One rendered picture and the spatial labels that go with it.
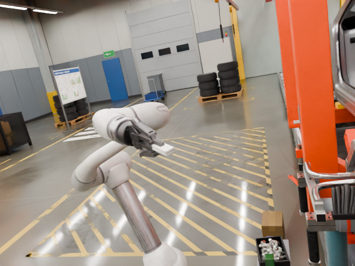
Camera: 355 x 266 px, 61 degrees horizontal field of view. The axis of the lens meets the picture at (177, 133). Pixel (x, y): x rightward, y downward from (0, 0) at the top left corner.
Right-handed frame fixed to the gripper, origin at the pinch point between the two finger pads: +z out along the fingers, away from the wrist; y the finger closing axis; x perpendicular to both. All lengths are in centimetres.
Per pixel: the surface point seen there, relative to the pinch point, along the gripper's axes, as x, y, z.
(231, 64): 635, -163, -585
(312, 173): 63, -39, 6
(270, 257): 41, -73, -1
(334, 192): 49, -32, 22
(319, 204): 44, -36, 20
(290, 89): 251, -76, -128
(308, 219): 41, -41, 18
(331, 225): 45, -43, 24
